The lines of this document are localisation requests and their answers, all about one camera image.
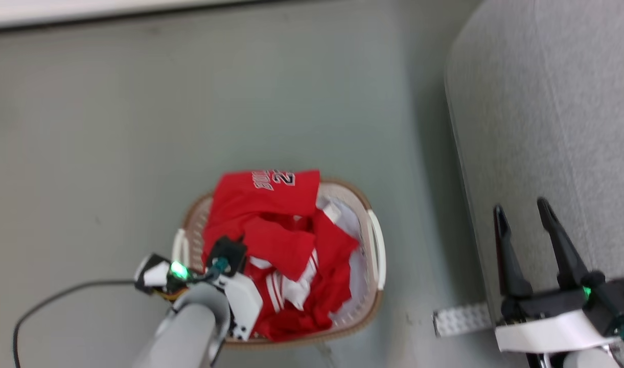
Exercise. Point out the red jersey with white trim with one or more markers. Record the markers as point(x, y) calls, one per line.
point(271, 204)

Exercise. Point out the white wall trim strip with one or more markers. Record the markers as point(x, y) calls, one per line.
point(87, 11)

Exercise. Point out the grey fabric sofa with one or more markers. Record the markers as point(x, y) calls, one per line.
point(547, 128)

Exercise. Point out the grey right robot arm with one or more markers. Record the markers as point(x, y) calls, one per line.
point(587, 360)

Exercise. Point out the white cloth basket liner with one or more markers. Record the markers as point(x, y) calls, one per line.
point(356, 266)

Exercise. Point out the white basket with brown rim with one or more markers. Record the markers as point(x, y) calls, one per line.
point(375, 240)

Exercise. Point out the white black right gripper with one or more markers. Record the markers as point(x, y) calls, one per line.
point(552, 327)

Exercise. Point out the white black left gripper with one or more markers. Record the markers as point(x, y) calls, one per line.
point(243, 301)

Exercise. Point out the white studded building plate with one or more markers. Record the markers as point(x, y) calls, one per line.
point(462, 319)

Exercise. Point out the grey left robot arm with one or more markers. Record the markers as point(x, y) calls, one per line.
point(189, 332)

